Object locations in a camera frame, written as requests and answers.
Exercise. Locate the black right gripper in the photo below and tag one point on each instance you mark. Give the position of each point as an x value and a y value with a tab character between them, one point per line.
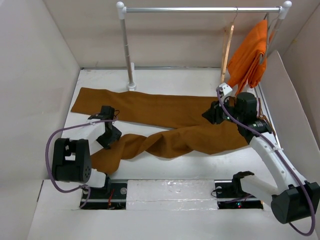
213	113

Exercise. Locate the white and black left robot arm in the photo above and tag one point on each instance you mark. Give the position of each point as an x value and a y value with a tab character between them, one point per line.
72	160

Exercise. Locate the empty wooden hanger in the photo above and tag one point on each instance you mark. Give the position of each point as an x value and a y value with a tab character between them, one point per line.
228	34

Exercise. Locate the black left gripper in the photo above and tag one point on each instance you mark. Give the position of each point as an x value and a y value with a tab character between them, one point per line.
105	142

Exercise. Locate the orange hanging garment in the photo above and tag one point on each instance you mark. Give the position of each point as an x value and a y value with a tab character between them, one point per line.
244	66

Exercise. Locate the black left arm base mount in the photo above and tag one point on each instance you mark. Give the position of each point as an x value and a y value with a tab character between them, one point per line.
112	196

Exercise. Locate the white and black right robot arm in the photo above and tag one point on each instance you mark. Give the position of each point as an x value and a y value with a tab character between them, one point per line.
293	197

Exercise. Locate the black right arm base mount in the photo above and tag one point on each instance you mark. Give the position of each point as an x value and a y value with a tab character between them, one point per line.
230	196

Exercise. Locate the brown trousers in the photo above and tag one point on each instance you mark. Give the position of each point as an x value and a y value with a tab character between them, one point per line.
181	115

